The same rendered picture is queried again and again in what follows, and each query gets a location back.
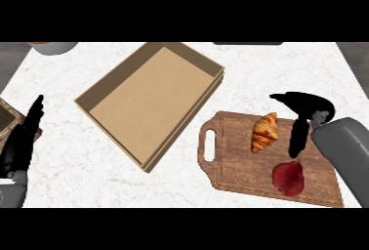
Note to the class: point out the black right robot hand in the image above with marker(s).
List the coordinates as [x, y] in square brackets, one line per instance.
[308, 107]

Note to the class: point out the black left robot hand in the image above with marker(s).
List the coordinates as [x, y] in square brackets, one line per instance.
[21, 140]

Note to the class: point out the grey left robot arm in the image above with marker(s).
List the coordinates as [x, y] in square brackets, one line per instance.
[13, 192]

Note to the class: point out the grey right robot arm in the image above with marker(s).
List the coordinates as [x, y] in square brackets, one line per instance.
[343, 153]

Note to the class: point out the golden croissant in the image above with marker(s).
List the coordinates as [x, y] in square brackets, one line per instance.
[265, 133]

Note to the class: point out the brown wooden cutting board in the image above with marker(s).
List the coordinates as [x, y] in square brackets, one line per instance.
[235, 156]

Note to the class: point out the shallow cardboard box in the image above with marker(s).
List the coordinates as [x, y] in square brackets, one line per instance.
[150, 104]

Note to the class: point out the red raw meat piece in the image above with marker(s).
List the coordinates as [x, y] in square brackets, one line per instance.
[289, 178]

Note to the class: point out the grey round bowl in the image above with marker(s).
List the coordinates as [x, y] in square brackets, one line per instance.
[52, 47]

